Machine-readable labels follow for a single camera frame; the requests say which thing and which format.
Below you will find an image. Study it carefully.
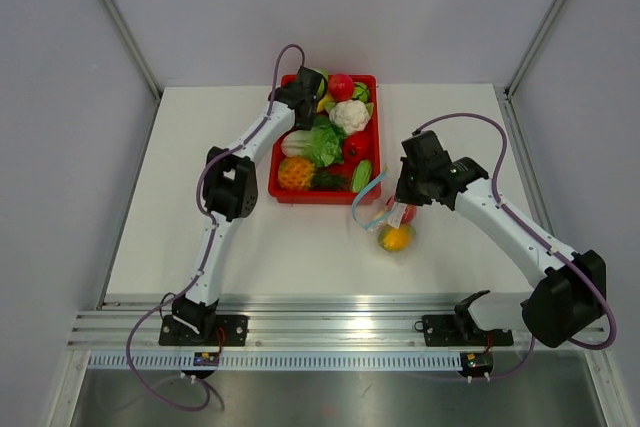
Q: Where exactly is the garlic bulb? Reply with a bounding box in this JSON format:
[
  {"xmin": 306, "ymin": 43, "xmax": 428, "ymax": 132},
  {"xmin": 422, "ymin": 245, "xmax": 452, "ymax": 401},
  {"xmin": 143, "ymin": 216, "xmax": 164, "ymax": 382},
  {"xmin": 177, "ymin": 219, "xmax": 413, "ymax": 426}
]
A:
[{"xmin": 384, "ymin": 197, "xmax": 396, "ymax": 213}]

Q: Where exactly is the clear zip top bag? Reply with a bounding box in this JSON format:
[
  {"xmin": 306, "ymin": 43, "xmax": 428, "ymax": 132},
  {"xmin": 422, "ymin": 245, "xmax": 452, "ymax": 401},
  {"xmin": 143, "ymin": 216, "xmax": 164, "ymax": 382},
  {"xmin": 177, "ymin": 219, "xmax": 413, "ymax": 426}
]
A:
[{"xmin": 350, "ymin": 168, "xmax": 407, "ymax": 241}]

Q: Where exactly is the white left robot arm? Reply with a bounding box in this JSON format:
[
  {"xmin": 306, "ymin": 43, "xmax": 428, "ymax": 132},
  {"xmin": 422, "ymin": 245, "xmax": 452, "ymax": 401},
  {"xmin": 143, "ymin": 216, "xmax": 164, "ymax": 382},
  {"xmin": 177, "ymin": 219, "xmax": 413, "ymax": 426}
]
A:
[{"xmin": 172, "ymin": 66, "xmax": 327, "ymax": 345}]

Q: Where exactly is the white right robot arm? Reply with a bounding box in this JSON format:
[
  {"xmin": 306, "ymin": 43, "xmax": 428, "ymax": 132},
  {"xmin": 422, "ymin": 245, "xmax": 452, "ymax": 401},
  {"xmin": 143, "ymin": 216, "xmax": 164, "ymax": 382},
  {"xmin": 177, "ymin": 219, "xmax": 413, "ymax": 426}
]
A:
[{"xmin": 395, "ymin": 131, "xmax": 607, "ymax": 348}]

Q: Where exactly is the yellow lemon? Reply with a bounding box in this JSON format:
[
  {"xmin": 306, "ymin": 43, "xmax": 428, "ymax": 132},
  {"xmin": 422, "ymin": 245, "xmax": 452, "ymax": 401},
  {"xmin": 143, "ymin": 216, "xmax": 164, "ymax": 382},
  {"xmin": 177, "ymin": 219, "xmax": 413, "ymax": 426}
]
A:
[{"xmin": 317, "ymin": 93, "xmax": 337, "ymax": 113}]

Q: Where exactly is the red apple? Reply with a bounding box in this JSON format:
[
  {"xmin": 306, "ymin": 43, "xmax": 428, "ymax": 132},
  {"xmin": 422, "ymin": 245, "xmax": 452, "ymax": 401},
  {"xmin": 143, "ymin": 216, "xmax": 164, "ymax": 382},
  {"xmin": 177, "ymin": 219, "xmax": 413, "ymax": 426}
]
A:
[{"xmin": 328, "ymin": 73, "xmax": 355, "ymax": 102}]

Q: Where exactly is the white cauliflower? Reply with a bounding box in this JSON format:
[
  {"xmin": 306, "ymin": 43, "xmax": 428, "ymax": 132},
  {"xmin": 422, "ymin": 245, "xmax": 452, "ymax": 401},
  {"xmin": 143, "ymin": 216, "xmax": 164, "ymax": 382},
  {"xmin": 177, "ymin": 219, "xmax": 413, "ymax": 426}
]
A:
[{"xmin": 329, "ymin": 100, "xmax": 371, "ymax": 136}]

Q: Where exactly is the dark green round vegetable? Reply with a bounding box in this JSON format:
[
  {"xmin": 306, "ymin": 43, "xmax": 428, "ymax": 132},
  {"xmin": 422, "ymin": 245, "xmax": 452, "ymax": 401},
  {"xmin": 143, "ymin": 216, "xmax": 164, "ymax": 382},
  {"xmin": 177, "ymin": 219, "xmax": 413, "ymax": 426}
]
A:
[{"xmin": 352, "ymin": 82, "xmax": 371, "ymax": 103}]

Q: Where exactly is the green lettuce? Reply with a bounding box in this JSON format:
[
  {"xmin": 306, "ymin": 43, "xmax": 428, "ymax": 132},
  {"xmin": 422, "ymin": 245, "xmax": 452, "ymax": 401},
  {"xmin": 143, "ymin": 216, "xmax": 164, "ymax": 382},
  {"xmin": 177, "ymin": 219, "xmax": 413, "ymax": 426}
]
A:
[{"xmin": 281, "ymin": 122, "xmax": 346, "ymax": 168}]

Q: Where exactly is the green cucumber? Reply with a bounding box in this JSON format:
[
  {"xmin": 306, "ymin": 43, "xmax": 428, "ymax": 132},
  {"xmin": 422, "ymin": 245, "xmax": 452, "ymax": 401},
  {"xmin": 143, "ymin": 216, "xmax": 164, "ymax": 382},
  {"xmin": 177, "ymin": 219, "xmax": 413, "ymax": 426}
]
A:
[{"xmin": 350, "ymin": 159, "xmax": 373, "ymax": 193}]

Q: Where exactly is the red bell pepper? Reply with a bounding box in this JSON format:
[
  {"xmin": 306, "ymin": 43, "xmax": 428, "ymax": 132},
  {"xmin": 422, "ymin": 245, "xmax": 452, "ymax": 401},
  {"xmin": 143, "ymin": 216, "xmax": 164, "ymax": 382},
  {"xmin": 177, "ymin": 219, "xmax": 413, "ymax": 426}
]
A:
[{"xmin": 343, "ymin": 131, "xmax": 371, "ymax": 163}]

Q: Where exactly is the small pineapple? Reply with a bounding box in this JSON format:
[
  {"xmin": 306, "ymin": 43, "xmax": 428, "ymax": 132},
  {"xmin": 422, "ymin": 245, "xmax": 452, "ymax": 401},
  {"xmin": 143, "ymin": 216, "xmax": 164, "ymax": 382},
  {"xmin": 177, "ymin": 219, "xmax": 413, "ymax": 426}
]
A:
[{"xmin": 277, "ymin": 156, "xmax": 347, "ymax": 192}]

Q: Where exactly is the right aluminium frame post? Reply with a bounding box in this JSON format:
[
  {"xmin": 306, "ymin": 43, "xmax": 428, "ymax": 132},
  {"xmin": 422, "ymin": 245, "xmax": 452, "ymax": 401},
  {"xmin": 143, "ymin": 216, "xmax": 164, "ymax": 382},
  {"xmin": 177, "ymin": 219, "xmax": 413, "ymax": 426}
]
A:
[{"xmin": 504, "ymin": 0, "xmax": 570, "ymax": 101}]

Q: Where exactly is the aluminium frame post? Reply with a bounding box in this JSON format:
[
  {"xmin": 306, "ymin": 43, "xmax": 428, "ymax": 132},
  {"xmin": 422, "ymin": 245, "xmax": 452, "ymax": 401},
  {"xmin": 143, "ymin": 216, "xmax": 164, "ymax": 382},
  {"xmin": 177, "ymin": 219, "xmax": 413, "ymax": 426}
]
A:
[
  {"xmin": 504, "ymin": 0, "xmax": 570, "ymax": 101},
  {"xmin": 99, "ymin": 0, "xmax": 163, "ymax": 105}
]

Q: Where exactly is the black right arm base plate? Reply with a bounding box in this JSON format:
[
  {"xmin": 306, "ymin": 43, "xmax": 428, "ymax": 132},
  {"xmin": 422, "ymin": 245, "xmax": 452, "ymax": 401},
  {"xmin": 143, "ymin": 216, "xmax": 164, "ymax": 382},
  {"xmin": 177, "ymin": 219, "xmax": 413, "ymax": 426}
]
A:
[{"xmin": 413, "ymin": 314, "xmax": 514, "ymax": 348}]

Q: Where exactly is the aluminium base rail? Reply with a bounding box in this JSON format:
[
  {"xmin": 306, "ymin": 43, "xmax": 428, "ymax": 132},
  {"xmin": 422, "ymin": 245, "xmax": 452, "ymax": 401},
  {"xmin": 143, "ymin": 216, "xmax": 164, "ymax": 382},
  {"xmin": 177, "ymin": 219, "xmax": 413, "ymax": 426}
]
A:
[{"xmin": 67, "ymin": 294, "xmax": 611, "ymax": 353}]

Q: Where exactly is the left aluminium frame post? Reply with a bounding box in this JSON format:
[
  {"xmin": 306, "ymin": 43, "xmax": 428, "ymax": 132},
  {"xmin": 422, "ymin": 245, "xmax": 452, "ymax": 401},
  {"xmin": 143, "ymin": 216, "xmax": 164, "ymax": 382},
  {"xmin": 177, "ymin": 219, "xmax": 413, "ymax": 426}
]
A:
[{"xmin": 99, "ymin": 0, "xmax": 163, "ymax": 105}]

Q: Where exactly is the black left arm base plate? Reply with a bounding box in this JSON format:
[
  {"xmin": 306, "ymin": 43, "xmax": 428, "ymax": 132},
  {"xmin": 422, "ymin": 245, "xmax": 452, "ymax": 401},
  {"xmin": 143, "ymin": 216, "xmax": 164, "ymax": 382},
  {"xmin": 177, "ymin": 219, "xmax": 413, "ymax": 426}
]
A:
[{"xmin": 158, "ymin": 315, "xmax": 249, "ymax": 347}]

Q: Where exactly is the white slotted cable duct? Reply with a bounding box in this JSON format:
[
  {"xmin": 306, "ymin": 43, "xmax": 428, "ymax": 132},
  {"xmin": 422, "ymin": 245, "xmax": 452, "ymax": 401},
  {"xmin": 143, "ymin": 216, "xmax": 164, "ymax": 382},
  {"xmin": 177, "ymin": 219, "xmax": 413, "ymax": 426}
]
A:
[{"xmin": 88, "ymin": 350, "xmax": 462, "ymax": 372}]

